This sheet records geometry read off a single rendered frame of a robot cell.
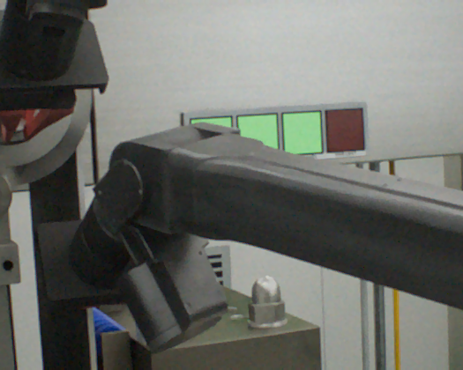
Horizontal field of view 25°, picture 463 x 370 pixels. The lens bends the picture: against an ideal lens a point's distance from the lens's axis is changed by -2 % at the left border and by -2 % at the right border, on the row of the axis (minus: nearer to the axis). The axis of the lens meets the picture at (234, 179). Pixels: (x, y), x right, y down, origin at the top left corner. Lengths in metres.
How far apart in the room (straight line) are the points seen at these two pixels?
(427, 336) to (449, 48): 2.92
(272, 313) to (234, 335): 0.04
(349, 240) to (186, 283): 0.18
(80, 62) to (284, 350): 0.33
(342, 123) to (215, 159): 0.71
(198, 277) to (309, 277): 3.25
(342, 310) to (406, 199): 3.51
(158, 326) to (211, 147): 0.14
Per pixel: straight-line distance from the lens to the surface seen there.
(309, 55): 1.34
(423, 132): 1.42
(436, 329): 4.30
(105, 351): 0.94
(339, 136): 1.35
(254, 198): 0.63
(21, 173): 0.90
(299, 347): 0.96
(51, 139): 0.89
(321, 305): 4.02
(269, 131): 1.31
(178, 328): 0.74
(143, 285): 0.75
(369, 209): 0.57
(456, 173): 1.67
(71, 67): 0.78
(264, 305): 0.96
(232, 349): 0.93
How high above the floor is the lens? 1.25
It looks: 5 degrees down
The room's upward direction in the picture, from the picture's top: 3 degrees counter-clockwise
